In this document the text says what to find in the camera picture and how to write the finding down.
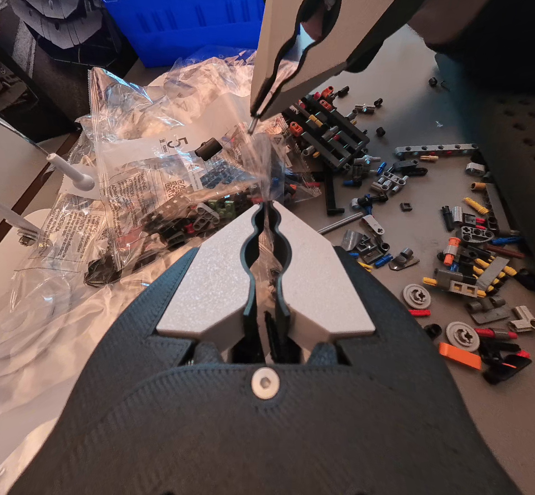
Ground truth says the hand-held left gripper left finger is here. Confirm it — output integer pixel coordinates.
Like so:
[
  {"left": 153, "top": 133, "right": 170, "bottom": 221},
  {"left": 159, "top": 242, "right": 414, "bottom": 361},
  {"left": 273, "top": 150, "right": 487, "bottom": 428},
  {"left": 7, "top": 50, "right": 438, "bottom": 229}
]
[{"left": 156, "top": 203, "right": 266, "bottom": 355}]

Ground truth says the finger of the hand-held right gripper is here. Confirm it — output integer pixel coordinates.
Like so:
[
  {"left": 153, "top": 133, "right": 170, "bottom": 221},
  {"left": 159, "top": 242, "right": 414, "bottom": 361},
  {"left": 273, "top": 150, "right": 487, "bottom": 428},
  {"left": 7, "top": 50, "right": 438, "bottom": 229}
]
[
  {"left": 259, "top": 0, "right": 401, "bottom": 119},
  {"left": 250, "top": 0, "right": 342, "bottom": 119}
]

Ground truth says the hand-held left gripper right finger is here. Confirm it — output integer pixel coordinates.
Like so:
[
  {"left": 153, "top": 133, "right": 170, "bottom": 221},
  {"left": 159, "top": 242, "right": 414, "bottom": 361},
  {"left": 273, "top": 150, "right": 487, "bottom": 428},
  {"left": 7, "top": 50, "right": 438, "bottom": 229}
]
[{"left": 269, "top": 201, "right": 377, "bottom": 353}]

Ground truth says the grey toy pulley wheel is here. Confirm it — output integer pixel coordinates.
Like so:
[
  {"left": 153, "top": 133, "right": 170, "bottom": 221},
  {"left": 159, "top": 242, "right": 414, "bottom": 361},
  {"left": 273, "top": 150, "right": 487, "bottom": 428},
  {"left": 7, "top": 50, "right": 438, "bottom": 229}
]
[
  {"left": 402, "top": 284, "right": 431, "bottom": 308},
  {"left": 446, "top": 321, "right": 480, "bottom": 352}
]

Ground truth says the small clear parts bag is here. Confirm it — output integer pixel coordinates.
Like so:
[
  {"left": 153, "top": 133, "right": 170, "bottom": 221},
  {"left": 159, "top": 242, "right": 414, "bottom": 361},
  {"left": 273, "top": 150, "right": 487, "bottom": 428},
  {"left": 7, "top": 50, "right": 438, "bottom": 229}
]
[{"left": 234, "top": 123, "right": 322, "bottom": 349}]

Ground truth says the pile of toy bricks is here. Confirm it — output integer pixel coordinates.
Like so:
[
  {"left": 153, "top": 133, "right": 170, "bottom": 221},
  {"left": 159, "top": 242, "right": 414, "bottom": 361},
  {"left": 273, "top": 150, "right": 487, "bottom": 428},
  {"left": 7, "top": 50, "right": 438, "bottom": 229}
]
[{"left": 288, "top": 85, "right": 535, "bottom": 385}]

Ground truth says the person's right forearm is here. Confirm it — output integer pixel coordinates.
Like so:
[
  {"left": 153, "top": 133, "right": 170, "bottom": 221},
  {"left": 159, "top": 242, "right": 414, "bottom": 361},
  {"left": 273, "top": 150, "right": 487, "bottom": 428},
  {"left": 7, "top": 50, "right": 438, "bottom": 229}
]
[{"left": 407, "top": 0, "right": 535, "bottom": 94}]

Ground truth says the dark toy set box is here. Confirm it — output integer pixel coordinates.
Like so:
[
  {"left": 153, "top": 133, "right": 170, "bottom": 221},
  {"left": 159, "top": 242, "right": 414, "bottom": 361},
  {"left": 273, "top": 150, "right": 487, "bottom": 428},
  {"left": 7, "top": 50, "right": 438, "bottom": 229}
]
[{"left": 0, "top": 0, "right": 138, "bottom": 142}]

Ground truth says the person's right hand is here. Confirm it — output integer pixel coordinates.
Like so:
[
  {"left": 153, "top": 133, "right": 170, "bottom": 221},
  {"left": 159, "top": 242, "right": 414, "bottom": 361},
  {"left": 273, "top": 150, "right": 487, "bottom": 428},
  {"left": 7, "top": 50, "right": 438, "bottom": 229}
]
[{"left": 308, "top": 1, "right": 336, "bottom": 43}]

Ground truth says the blue plastic bin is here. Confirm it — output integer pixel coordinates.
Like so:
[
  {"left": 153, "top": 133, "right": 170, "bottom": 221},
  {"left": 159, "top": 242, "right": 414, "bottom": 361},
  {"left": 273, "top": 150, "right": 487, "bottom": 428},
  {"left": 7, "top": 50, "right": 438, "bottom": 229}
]
[{"left": 96, "top": 0, "right": 301, "bottom": 69}]

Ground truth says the long grey toy beam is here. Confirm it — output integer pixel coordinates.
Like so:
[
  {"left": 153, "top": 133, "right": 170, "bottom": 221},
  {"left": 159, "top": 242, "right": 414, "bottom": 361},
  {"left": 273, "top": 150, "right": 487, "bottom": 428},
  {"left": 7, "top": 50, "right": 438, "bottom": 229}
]
[{"left": 395, "top": 143, "right": 479, "bottom": 158}]

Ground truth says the black toy connector piece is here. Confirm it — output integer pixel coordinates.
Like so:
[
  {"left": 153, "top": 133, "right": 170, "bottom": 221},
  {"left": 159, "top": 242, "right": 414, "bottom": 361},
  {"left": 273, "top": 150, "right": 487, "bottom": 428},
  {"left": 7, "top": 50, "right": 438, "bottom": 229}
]
[{"left": 195, "top": 137, "right": 222, "bottom": 159}]

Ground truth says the orange toy panel piece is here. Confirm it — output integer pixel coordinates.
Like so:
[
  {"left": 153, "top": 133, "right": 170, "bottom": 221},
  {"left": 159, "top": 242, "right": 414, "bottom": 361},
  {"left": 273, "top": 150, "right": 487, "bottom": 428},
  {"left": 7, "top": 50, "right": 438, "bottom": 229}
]
[{"left": 439, "top": 342, "right": 482, "bottom": 370}]

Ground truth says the black perforated board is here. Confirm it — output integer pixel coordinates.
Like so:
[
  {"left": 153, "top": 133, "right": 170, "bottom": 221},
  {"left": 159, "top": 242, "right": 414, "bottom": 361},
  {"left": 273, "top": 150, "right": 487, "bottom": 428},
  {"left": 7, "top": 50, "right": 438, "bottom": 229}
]
[{"left": 481, "top": 93, "right": 535, "bottom": 253}]

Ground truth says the large clear crumpled bag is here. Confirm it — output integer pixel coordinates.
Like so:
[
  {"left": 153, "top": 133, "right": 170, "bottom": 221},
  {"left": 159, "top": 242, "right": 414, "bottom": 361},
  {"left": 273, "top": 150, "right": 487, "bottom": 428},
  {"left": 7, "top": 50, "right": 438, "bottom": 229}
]
[{"left": 0, "top": 261, "right": 155, "bottom": 399}]

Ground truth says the numbered clear parts bag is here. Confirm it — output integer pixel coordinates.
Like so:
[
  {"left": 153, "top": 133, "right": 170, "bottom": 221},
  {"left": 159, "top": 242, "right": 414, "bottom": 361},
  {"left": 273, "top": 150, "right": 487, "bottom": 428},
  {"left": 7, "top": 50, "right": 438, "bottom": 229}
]
[{"left": 88, "top": 66, "right": 289, "bottom": 253}]

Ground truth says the white paper bag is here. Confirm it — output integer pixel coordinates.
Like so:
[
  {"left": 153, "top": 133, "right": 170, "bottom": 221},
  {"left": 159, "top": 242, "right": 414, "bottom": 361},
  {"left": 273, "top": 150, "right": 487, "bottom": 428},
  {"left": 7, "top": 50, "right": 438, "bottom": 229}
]
[{"left": 0, "top": 361, "right": 101, "bottom": 483}]

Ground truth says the black toy frame assembly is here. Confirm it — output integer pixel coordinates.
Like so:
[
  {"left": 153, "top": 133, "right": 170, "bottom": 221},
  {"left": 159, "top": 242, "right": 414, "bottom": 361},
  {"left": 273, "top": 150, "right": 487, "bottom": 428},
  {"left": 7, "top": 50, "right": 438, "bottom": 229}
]
[{"left": 282, "top": 85, "right": 370, "bottom": 173}]

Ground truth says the wire page holder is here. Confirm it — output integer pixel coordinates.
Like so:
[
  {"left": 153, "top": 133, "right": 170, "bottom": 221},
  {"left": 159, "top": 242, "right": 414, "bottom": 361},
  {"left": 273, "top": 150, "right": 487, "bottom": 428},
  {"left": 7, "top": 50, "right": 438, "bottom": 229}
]
[{"left": 0, "top": 119, "right": 96, "bottom": 190}]

